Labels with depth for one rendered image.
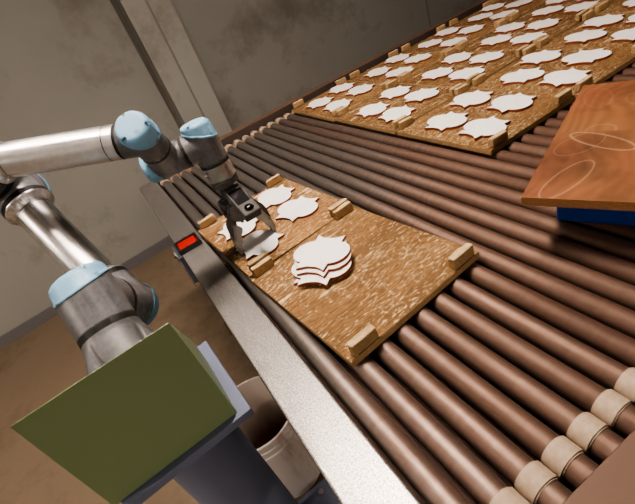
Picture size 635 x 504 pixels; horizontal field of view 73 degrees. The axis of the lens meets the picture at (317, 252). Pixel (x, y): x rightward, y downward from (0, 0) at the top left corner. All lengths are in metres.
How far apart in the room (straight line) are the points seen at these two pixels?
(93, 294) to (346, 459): 0.54
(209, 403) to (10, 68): 2.96
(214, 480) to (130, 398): 0.33
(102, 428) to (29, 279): 3.02
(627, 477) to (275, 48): 3.70
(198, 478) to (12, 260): 2.92
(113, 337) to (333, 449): 0.44
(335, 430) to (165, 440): 0.32
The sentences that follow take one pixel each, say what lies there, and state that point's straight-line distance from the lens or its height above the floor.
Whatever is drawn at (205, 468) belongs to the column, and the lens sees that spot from 1.01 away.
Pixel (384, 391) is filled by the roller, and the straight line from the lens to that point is 0.74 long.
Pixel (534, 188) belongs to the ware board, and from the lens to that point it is 0.89.
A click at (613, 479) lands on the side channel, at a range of 0.63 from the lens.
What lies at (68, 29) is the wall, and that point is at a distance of 3.53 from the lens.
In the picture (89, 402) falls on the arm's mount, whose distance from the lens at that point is 0.79.
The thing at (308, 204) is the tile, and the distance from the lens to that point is 1.26.
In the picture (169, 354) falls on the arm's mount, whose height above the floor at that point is 1.07.
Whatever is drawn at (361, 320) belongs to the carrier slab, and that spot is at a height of 0.94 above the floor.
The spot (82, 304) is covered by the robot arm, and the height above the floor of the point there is 1.15.
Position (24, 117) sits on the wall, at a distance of 3.52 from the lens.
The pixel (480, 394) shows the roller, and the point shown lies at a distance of 0.71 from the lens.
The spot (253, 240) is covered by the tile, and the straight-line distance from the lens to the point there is 1.20.
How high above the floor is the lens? 1.51
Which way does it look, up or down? 33 degrees down
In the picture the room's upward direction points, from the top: 23 degrees counter-clockwise
